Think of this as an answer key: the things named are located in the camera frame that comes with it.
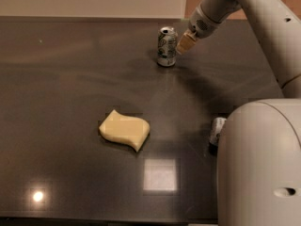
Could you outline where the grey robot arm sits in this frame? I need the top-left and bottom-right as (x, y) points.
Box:
(177, 0), (301, 226)

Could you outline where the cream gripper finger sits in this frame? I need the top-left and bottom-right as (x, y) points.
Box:
(176, 29), (198, 55)

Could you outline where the clear plastic water bottle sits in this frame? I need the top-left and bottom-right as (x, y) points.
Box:
(209, 117), (227, 146)

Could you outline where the silver 7up soda can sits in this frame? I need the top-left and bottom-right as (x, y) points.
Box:
(157, 26), (178, 67)

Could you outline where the yellow wavy sponge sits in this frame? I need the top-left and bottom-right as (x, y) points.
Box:
(99, 110), (151, 152)

